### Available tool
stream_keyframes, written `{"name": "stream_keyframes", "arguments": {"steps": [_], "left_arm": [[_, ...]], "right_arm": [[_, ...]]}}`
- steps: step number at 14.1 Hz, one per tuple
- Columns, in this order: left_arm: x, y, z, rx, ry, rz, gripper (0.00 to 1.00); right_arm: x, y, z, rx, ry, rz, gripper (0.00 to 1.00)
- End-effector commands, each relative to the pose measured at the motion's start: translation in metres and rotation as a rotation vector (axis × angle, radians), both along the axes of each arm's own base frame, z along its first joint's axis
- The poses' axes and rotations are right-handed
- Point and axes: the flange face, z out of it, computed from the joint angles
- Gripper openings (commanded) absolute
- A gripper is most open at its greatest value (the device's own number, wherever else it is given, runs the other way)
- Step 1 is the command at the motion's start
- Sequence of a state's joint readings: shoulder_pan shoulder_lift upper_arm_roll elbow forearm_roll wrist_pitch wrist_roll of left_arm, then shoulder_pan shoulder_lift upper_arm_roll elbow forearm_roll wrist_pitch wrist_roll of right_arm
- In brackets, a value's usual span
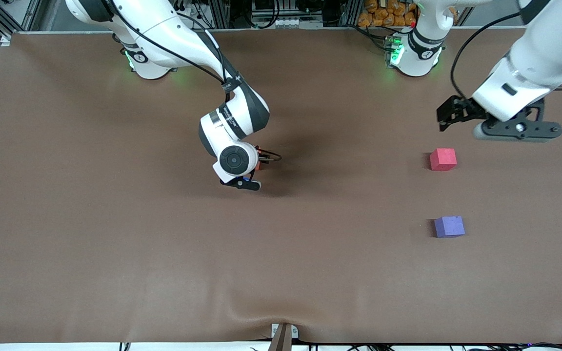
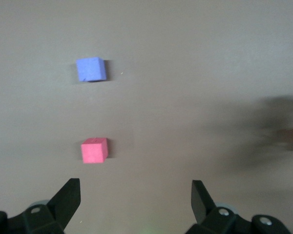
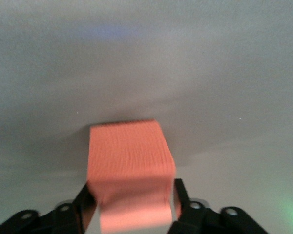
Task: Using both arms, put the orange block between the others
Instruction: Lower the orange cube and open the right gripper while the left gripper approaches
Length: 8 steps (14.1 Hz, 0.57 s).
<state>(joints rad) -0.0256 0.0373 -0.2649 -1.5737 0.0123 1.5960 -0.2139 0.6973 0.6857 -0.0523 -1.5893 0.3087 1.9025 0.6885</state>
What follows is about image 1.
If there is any red foam cube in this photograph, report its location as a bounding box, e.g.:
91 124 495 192
429 148 457 172

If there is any white connector strip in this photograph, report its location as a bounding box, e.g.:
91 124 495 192
252 17 326 29

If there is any purple foam cube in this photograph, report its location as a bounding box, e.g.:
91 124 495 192
434 216 465 238

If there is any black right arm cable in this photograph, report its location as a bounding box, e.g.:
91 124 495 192
105 0 282 164

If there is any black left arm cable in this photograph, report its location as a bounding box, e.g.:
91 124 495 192
451 12 523 100

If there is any orange snack bags pile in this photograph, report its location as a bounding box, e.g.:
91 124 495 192
358 0 418 28

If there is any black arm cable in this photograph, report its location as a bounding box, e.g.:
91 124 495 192
451 12 523 100
105 0 282 164

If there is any brown table mat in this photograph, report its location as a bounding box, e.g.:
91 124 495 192
0 28 562 344

